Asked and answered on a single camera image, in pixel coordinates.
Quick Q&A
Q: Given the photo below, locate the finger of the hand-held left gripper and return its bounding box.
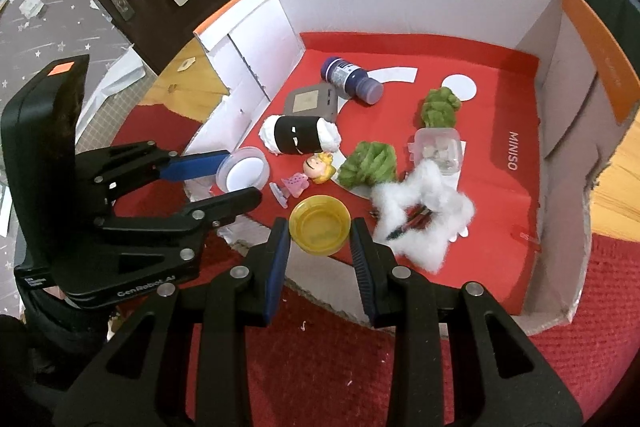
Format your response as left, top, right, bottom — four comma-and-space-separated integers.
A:
75, 141, 234, 204
95, 187, 264, 239

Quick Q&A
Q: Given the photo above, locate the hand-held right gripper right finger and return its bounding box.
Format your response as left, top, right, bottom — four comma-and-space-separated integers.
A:
349, 217, 583, 427

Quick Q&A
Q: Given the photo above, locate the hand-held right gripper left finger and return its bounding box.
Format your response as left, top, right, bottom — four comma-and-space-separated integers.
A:
52, 217, 292, 427

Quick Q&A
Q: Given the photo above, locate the clear round lid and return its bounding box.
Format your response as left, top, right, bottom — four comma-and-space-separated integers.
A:
216, 147, 268, 194

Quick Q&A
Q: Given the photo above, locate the yellow lid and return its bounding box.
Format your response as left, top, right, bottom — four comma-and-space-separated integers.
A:
289, 194, 352, 257

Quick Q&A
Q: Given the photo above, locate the small doll figure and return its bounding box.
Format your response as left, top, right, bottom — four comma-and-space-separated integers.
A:
270, 152, 337, 208

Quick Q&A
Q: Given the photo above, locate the black and white plush roll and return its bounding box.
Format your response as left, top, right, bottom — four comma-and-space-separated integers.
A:
259, 113, 343, 156

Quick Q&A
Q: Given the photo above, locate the white fluffy star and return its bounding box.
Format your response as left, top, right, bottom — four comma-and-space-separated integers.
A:
370, 159, 476, 277

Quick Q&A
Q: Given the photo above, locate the green plush ball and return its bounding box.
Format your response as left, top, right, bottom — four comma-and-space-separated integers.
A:
419, 87, 462, 128
337, 141, 399, 188

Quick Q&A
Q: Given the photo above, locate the grey case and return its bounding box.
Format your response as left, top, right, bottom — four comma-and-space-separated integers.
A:
282, 83, 340, 122

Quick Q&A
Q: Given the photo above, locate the small clear plastic box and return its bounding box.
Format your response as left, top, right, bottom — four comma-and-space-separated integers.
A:
409, 128, 462, 175

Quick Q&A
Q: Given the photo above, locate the purple bottle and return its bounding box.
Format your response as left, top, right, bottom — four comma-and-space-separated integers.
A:
321, 56, 385, 105

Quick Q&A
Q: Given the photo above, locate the orange cardboard box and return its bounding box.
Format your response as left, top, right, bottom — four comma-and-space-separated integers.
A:
182, 0, 640, 337

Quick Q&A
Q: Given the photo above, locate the red knitted mat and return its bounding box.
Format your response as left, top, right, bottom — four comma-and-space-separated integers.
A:
107, 104, 640, 427

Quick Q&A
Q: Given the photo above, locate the white plastic sheet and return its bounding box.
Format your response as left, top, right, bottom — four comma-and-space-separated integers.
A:
75, 47, 146, 148

